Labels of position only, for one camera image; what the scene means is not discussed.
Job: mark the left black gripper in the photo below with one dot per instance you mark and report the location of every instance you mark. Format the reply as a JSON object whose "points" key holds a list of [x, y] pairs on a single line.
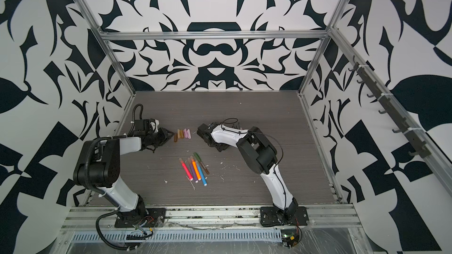
{"points": [[165, 135]]}

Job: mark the red marker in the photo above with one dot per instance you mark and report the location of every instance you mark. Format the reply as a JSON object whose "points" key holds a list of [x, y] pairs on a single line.
{"points": [[187, 171]]}

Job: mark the white cable duct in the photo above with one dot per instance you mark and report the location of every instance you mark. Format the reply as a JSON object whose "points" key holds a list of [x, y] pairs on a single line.
{"points": [[219, 235]]}

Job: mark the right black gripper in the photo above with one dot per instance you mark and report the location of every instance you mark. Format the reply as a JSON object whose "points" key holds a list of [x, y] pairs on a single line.
{"points": [[222, 149]]}

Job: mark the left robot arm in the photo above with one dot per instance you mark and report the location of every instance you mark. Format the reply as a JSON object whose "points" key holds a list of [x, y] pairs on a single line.
{"points": [[99, 166]]}

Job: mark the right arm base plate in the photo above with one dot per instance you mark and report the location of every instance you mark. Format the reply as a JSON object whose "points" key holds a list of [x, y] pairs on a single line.
{"points": [[271, 216]]}

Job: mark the brown pen green cap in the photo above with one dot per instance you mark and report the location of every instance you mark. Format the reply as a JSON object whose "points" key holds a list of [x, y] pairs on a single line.
{"points": [[198, 158]]}

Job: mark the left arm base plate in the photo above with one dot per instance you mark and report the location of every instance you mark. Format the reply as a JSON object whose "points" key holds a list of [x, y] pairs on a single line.
{"points": [[152, 217]]}

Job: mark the blue marker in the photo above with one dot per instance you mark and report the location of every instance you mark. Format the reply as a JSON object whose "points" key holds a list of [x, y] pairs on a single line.
{"points": [[201, 173]]}

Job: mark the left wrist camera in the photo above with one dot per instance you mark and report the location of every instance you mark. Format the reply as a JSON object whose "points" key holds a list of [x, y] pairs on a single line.
{"points": [[152, 125]]}

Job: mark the purple marker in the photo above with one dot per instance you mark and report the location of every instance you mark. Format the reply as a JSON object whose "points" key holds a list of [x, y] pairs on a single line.
{"points": [[192, 170]]}

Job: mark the orange marker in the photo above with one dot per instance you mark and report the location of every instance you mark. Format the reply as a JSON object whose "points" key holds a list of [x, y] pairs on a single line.
{"points": [[198, 176]]}

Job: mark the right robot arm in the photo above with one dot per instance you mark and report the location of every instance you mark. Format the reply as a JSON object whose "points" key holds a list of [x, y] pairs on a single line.
{"points": [[260, 155]]}

